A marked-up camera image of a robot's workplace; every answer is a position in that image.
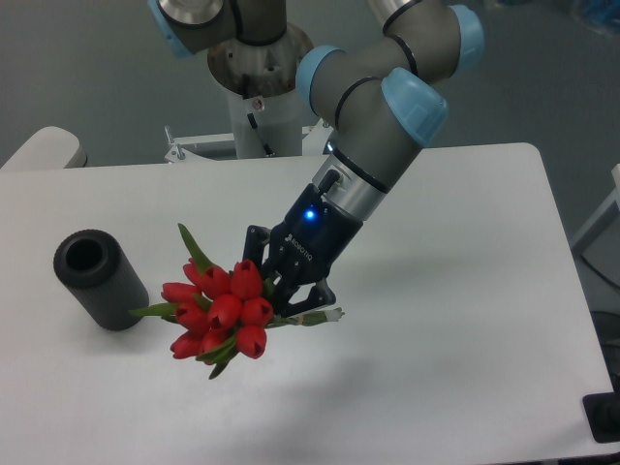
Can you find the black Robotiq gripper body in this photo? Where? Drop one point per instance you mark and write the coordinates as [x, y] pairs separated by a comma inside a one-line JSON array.
[[311, 237]]

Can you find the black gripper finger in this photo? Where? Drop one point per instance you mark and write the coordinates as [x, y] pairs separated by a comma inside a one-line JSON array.
[[256, 240], [319, 296]]

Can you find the red tulip bouquet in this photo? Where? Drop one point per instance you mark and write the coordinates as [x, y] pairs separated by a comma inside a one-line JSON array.
[[224, 313]]

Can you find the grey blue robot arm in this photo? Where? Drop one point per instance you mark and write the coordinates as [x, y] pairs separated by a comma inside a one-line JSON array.
[[380, 103]]

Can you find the black ribbed cylindrical vase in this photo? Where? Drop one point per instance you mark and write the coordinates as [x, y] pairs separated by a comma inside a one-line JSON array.
[[93, 267]]

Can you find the white chair armrest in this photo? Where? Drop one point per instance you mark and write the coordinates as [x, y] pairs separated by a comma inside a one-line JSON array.
[[51, 148]]

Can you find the white furniture at right edge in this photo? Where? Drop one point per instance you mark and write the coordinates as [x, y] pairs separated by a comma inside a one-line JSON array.
[[603, 216]]

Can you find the black device at table edge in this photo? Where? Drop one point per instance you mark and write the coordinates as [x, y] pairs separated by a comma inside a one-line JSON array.
[[602, 412]]

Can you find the blue object top right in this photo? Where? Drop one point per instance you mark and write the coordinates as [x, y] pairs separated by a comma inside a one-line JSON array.
[[601, 15]]

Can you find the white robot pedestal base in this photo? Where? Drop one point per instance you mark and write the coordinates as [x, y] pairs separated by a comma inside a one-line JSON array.
[[264, 109]]

